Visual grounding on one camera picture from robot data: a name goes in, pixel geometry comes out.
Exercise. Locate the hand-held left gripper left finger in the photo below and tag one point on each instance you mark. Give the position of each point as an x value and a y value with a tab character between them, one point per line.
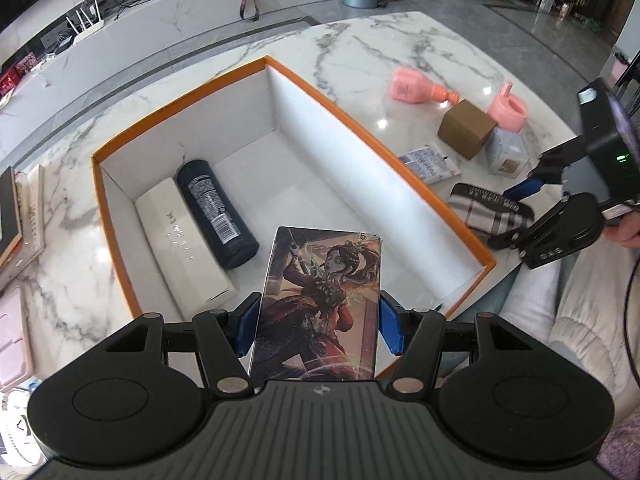
246	327

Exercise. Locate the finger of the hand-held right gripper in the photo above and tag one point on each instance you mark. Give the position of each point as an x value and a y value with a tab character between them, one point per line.
506	240
522	190

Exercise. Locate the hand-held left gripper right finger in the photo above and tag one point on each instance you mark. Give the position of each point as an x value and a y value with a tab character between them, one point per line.
390	325

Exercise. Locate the plaid case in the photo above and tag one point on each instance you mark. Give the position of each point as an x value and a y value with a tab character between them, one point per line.
487	210

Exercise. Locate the small clear plastic box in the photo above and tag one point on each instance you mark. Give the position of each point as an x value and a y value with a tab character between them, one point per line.
506	152

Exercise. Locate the figure print card box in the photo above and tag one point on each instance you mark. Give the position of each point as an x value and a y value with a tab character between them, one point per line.
310	300

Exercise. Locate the brown cardboard box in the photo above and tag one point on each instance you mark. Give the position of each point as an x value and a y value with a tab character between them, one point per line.
465	130

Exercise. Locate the pink bottle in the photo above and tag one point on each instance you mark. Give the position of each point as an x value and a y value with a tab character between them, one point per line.
412	85

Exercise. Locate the orange cardboard box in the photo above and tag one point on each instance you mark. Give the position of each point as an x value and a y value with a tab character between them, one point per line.
320	160

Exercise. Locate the person's right hand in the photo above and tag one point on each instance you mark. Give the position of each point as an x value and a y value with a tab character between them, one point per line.
625	232

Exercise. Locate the person's leg in jeans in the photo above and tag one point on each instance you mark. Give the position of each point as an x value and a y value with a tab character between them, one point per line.
487	292

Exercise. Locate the white sachet packet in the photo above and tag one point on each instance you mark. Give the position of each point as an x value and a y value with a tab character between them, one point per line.
430	162

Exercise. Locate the long white box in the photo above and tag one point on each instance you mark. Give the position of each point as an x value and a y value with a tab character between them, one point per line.
180	250

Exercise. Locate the black cylinder bottle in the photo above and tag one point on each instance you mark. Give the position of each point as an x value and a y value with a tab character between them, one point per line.
215	210

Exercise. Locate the pink tray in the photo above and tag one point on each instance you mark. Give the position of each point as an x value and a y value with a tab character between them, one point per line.
15	340

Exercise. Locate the purple fuzzy cloth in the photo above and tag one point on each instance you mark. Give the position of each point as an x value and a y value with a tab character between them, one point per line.
622	450

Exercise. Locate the beige book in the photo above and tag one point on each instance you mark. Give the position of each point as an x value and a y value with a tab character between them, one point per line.
31	210

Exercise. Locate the glass dish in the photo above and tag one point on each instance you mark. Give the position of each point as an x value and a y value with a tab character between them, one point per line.
17	430

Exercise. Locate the black book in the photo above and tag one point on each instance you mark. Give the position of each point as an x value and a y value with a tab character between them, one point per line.
7	210

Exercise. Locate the white router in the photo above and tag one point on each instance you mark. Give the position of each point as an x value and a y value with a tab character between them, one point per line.
90	27

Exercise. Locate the red gift box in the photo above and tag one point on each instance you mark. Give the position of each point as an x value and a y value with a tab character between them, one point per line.
10	80

